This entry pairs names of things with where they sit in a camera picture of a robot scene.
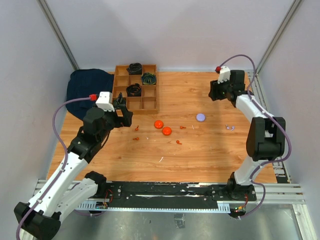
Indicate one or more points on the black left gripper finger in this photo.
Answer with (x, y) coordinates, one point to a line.
(117, 103)
(124, 105)

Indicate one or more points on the black rolled belt middle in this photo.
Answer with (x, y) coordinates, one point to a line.
(134, 90)

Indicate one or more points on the black rolled belt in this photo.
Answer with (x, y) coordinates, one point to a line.
(135, 69)
(134, 90)

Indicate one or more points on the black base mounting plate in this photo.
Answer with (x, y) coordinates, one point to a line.
(166, 196)

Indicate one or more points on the dark blue cloth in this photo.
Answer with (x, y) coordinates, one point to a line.
(82, 84)

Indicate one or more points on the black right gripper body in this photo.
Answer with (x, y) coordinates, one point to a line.
(220, 91)

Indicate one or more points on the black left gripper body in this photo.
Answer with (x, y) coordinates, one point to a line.
(113, 120)

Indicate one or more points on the dark green rolled belt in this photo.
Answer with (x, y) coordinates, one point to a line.
(148, 79)

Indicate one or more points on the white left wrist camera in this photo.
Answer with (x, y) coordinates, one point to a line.
(104, 101)

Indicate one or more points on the orange charging case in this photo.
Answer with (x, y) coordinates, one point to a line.
(158, 124)
(167, 131)

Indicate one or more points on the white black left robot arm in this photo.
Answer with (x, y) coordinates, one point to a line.
(41, 217)

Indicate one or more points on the black rolled belt top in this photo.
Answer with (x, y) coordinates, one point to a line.
(135, 69)

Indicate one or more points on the wooden compartment tray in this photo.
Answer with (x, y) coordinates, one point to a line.
(148, 103)

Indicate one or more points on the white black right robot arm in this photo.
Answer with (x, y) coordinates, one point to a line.
(266, 136)

